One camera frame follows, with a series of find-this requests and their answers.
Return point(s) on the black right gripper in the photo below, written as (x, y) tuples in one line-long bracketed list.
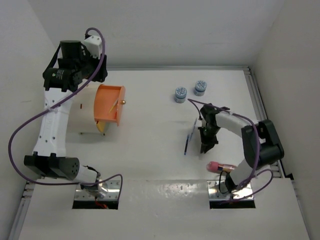
[(209, 144)]

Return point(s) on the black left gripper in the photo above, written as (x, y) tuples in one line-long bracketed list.
[(102, 73)]

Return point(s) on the clear blue-cap pen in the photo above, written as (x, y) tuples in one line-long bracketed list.
[(192, 129)]

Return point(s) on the yellow pencil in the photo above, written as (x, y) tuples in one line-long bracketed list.
[(114, 106)]

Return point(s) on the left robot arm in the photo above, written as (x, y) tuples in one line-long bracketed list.
[(72, 62)]

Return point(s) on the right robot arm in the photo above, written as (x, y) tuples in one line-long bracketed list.
[(260, 141)]

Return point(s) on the blue gel pen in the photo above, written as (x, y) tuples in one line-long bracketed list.
[(186, 145)]

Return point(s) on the pink-capped tube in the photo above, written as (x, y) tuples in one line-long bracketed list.
[(216, 167)]

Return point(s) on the orange drawer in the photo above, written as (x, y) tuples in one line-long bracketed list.
[(105, 97)]

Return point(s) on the cream cabinet with legs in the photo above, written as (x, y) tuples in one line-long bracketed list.
[(81, 117)]

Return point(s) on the left blue white jar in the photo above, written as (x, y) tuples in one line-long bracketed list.
[(180, 94)]

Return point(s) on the blue white jar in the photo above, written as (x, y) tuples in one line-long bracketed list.
[(200, 88), (180, 94)]

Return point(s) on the right blue white jar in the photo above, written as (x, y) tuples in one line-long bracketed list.
[(200, 88)]

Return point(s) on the yellow object under drawer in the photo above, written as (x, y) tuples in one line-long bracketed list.
[(102, 126)]

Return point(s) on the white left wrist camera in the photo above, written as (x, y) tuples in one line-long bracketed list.
[(94, 45)]

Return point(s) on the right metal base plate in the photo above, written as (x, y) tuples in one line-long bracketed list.
[(217, 192)]

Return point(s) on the metal base plate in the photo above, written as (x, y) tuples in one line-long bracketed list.
[(106, 191), (217, 192)]

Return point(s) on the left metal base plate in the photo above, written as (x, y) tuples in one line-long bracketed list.
[(106, 191)]

